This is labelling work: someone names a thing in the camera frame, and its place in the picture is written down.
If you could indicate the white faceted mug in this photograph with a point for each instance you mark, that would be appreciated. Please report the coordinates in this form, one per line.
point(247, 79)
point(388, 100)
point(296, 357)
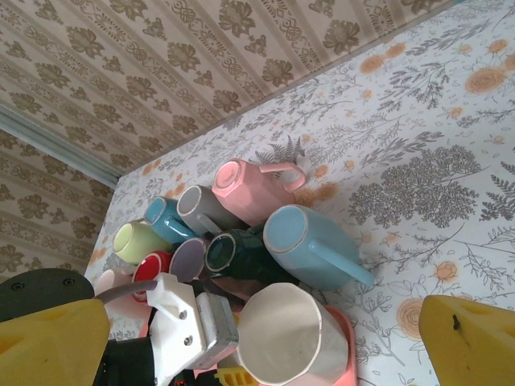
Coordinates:
point(277, 333)

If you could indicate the red mug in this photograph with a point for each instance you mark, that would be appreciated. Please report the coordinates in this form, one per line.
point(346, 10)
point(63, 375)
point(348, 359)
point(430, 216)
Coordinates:
point(149, 269)

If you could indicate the salmon pink rubber mat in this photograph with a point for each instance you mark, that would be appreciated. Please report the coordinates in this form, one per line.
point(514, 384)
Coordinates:
point(349, 354)

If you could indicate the light blue mug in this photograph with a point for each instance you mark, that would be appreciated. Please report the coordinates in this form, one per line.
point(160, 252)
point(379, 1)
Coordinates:
point(289, 229)

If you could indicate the teal dotted mug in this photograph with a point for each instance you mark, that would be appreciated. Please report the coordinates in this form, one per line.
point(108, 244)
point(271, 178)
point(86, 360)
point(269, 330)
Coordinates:
point(161, 217)

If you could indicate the pink faceted mug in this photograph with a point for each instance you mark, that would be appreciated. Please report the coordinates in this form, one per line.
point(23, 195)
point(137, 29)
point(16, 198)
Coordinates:
point(241, 189)

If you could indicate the purple mug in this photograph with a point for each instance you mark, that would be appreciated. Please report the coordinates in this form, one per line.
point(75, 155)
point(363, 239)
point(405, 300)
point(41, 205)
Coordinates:
point(187, 257)

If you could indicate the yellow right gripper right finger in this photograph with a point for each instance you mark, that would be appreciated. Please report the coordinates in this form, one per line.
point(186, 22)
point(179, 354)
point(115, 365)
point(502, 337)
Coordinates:
point(475, 346)

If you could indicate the light green mug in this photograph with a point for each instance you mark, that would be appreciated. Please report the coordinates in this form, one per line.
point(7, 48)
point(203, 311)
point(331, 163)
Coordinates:
point(133, 241)

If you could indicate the aluminium frame post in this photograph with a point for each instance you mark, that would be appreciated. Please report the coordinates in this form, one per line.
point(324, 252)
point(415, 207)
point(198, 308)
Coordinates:
point(52, 140)

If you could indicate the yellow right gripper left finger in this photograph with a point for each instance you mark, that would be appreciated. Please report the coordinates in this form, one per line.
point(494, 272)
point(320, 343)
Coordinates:
point(48, 350)

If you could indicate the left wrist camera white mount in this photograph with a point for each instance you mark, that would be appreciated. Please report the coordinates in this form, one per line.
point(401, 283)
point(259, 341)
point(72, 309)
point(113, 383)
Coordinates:
point(173, 317)

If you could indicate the grey mug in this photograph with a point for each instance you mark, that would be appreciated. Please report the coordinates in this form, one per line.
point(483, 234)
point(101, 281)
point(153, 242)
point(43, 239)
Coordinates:
point(193, 201)

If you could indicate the dark green mug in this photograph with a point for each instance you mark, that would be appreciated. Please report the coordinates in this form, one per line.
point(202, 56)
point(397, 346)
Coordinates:
point(221, 253)

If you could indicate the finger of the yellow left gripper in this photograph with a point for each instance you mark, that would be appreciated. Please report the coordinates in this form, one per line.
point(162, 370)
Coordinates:
point(233, 378)

